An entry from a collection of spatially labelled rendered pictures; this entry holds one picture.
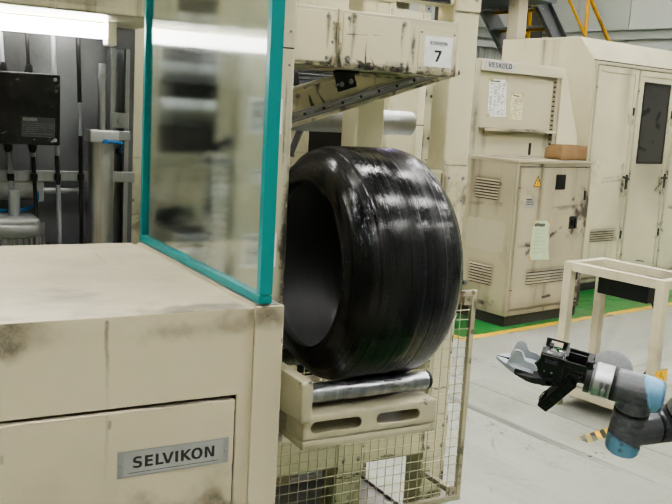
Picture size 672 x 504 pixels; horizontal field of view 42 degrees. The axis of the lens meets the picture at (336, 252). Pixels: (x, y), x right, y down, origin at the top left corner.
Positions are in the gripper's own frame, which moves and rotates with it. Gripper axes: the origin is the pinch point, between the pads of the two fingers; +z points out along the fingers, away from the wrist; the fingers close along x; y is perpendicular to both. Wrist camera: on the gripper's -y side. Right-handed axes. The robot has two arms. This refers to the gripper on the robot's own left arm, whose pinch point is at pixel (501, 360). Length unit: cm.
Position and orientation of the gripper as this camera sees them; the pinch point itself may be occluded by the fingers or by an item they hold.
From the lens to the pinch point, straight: 206.0
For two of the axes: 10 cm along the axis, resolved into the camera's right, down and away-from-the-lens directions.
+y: 0.5, -8.6, -5.1
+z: -9.2, -2.4, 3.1
